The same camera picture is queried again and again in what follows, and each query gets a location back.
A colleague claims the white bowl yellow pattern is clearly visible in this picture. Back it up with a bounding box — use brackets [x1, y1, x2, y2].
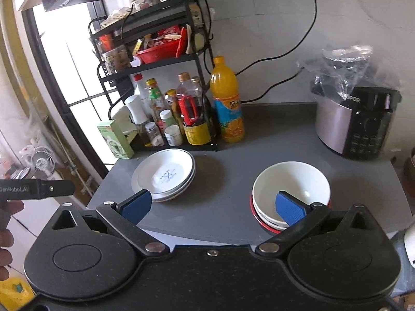
[254, 208, 289, 231]

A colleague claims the white top bowl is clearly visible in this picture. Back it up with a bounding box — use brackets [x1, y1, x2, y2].
[252, 161, 331, 226]

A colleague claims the white plate Sweet print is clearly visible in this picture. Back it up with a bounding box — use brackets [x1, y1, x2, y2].
[131, 169, 196, 202]

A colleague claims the white plate Bakery print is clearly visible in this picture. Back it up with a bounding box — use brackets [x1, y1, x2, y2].
[136, 148, 196, 195]

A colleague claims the person's left hand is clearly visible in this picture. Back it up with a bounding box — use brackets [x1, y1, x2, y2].
[0, 201, 24, 281]

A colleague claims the small white desk fan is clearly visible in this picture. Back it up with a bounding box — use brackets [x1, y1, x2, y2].
[19, 145, 56, 180]

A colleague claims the green carton box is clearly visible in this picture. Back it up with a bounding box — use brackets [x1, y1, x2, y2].
[97, 120, 134, 159]

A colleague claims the dark soy sauce bottle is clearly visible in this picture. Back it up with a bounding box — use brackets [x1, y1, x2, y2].
[177, 72, 212, 146]

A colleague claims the white salt shaker bottle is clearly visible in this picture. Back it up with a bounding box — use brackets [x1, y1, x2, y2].
[124, 95, 149, 125]

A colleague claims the clear plastic bag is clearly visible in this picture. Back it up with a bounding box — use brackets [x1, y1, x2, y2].
[298, 44, 401, 103]

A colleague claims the orange juice bottle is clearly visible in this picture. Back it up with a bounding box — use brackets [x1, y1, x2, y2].
[210, 55, 245, 143]

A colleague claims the black metal spice rack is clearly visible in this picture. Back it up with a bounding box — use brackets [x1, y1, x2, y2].
[88, 0, 222, 152]

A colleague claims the red basket on shelf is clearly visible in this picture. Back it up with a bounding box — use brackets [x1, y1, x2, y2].
[132, 25, 188, 64]

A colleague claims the red handled tool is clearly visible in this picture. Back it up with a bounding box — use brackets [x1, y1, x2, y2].
[178, 95, 200, 126]

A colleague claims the black power cable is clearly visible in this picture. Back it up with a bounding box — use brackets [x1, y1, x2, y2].
[234, 0, 320, 105]

